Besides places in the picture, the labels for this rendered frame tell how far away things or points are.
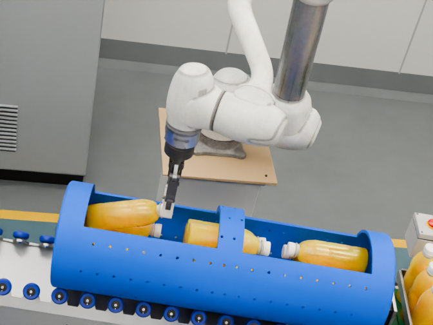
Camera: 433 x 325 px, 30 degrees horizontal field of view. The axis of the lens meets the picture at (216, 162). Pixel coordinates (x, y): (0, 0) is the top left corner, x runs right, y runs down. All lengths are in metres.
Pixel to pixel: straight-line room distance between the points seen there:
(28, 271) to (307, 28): 1.04
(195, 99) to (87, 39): 1.70
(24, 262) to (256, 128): 0.83
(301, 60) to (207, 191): 0.58
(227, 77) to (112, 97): 2.20
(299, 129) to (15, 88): 1.56
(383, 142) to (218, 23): 1.22
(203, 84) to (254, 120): 0.14
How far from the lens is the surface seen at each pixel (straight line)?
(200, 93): 1.88
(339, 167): 4.58
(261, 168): 2.68
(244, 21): 2.06
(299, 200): 4.26
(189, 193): 2.70
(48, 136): 3.83
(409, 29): 5.26
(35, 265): 2.34
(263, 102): 1.89
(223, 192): 2.71
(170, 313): 2.20
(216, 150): 2.68
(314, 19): 2.32
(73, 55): 3.59
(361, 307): 2.14
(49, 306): 2.23
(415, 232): 2.54
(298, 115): 2.53
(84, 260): 2.06
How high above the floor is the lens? 2.59
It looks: 36 degrees down
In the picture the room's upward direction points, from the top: 13 degrees clockwise
